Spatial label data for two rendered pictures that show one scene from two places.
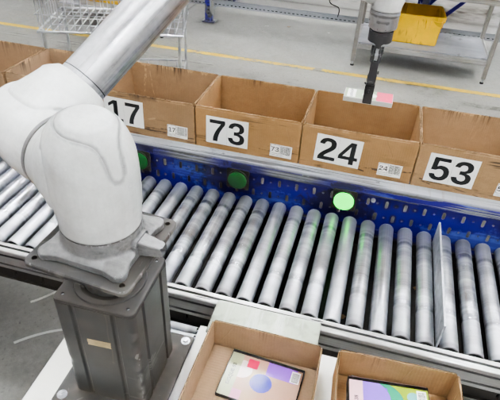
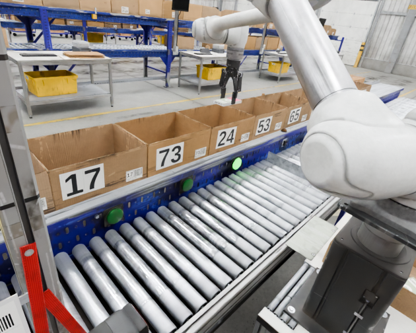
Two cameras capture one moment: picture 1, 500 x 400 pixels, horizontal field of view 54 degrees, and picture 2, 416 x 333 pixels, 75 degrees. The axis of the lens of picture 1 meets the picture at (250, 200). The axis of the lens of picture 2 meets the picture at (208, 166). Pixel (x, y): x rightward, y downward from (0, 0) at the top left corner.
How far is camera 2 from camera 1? 1.38 m
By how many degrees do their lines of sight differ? 52
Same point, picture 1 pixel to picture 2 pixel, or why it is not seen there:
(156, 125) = (116, 178)
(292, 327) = (315, 225)
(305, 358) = not seen: hidden behind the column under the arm
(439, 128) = not seen: hidden behind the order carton
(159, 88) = (59, 155)
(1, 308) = not seen: outside the picture
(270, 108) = (150, 135)
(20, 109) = (404, 132)
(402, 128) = (215, 118)
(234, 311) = (297, 241)
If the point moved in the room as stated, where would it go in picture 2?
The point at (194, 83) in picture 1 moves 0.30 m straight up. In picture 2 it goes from (93, 138) to (86, 72)
